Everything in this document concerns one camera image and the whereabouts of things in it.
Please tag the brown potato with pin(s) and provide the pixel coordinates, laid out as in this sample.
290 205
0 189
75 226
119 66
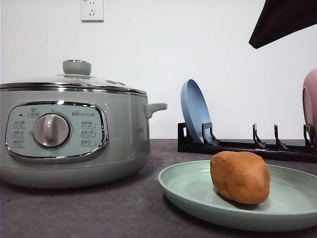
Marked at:
240 177

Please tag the green electric steamer pot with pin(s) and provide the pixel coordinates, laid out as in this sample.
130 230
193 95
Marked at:
73 136

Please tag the pink plate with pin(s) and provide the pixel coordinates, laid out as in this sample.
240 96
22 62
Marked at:
310 102

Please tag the white wall socket left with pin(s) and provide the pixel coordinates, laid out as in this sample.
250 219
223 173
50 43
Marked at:
91 11

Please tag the glass steamer lid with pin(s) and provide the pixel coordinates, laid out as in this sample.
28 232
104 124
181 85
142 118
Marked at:
76 76

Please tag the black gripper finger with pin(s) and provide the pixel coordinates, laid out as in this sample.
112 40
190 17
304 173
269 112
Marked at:
280 18

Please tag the black plate rack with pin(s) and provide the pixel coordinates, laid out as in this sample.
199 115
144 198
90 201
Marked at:
279 151

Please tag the green plate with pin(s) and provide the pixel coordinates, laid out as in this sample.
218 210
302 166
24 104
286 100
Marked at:
291 200

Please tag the blue plate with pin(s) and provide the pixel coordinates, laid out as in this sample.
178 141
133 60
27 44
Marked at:
195 109

